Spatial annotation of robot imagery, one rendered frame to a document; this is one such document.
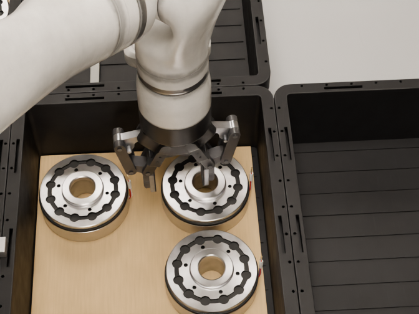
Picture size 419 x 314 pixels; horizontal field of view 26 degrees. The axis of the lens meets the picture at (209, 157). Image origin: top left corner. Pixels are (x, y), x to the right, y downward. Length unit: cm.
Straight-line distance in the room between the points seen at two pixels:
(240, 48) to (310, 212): 27
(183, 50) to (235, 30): 45
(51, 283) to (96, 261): 6
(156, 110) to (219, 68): 33
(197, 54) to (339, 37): 63
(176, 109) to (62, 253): 27
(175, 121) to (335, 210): 28
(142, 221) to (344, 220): 24
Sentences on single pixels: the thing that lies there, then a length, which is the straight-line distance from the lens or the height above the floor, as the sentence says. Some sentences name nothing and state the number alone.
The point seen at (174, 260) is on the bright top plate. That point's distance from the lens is 101.
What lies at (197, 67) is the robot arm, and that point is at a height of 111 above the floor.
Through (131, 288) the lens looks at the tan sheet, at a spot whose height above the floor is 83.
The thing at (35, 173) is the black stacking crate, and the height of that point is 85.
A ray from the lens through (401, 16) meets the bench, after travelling 148.
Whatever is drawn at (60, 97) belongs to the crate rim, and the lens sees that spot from 106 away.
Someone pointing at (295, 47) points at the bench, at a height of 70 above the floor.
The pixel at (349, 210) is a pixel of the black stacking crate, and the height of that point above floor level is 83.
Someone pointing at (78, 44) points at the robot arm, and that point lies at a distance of 64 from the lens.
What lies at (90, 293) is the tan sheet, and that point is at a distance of 104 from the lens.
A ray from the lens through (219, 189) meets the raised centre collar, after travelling 105.
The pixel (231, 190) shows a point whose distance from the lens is 106.
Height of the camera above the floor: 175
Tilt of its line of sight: 56 degrees down
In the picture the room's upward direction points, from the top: straight up
